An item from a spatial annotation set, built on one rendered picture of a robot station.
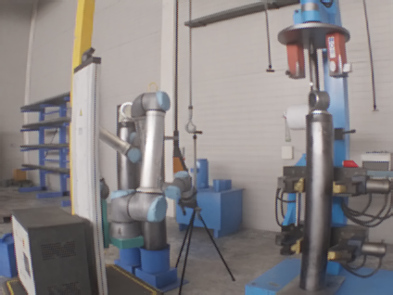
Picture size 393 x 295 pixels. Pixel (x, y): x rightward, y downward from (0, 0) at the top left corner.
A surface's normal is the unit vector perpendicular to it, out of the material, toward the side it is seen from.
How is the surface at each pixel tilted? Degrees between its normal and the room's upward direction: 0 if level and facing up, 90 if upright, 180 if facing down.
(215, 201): 90
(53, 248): 90
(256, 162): 90
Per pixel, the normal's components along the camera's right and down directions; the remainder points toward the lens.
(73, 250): 0.65, 0.00
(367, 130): -0.64, 0.01
